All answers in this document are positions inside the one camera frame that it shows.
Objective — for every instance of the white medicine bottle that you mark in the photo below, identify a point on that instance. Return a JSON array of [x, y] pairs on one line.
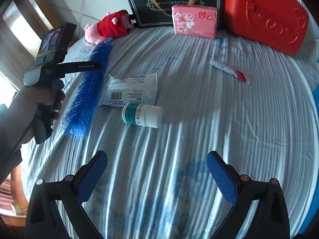
[[142, 115]]

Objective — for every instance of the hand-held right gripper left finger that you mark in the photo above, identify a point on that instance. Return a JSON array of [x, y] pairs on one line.
[[92, 174]]

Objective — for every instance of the person's left forearm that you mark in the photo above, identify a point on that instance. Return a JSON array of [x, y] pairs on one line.
[[10, 149]]

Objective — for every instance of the person's left hand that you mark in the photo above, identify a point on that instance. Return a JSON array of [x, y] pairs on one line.
[[25, 109]]

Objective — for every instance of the white wipes packet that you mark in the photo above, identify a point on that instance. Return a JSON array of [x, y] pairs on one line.
[[132, 89]]

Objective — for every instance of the blue striped bed sheet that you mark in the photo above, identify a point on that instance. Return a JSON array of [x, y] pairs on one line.
[[187, 134]]

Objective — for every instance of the red white ointment tube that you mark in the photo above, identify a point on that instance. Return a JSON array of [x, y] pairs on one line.
[[229, 71]]

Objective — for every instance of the blue plastic crate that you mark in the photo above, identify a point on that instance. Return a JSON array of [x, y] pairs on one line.
[[316, 95]]

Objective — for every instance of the red bear-embossed suitcase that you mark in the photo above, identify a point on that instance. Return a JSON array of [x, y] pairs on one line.
[[269, 17]]

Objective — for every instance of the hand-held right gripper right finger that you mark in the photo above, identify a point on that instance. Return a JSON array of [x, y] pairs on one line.
[[221, 176]]

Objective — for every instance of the pink plush pig red outfit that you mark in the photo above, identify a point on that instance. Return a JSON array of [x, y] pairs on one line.
[[109, 26]]

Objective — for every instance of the blue bristle brush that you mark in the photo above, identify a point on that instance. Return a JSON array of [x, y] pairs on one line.
[[86, 92]]

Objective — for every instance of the pink tissue pack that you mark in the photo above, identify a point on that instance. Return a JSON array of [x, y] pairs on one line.
[[194, 21]]

